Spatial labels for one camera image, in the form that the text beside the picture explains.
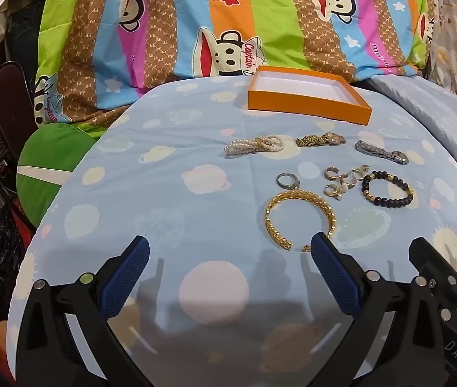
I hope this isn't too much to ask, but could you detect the silver wrist watch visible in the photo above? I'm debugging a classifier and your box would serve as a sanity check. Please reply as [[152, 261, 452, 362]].
[[355, 140, 410, 165]]

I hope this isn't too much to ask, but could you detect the dark maroon oval board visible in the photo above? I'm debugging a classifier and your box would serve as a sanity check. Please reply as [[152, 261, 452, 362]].
[[0, 61, 37, 232]]

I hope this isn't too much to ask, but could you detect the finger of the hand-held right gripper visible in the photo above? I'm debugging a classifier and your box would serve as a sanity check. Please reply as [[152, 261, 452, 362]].
[[408, 237, 457, 291]]

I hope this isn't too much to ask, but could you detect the gold wrist watch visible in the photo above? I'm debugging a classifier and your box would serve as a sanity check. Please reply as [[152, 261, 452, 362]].
[[295, 131, 347, 148]]

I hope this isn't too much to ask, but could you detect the silver ring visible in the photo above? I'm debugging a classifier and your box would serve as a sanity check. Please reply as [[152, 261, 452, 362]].
[[276, 173, 302, 190]]

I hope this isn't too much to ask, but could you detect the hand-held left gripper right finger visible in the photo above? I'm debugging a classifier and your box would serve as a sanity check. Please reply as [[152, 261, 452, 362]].
[[310, 232, 447, 387]]

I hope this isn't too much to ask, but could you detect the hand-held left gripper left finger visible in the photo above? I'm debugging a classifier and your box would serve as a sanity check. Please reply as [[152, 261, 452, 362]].
[[15, 236, 164, 387]]

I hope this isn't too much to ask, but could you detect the orange shallow box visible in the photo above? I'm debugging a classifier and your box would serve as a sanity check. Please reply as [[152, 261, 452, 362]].
[[248, 65, 373, 125]]

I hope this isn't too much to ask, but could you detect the green round cushion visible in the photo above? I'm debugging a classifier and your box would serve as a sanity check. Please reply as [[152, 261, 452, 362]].
[[16, 123, 100, 230]]

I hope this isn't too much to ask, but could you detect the colourful striped cartoon blanket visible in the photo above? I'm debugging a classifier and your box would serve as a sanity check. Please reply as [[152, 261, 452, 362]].
[[33, 0, 434, 130]]

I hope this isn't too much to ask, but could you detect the white pearl bracelet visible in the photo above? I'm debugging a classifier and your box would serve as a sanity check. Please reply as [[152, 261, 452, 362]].
[[224, 135, 284, 156]]

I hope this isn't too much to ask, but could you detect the black bead bracelet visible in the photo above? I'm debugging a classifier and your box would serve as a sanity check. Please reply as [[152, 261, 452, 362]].
[[361, 171, 414, 210]]

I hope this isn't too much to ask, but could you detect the gold bangle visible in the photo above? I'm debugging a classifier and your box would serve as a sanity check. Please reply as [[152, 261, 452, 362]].
[[264, 189, 337, 253]]

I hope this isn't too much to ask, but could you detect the blue planet print sheet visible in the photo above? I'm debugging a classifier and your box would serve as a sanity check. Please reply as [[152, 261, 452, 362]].
[[0, 74, 457, 387]]

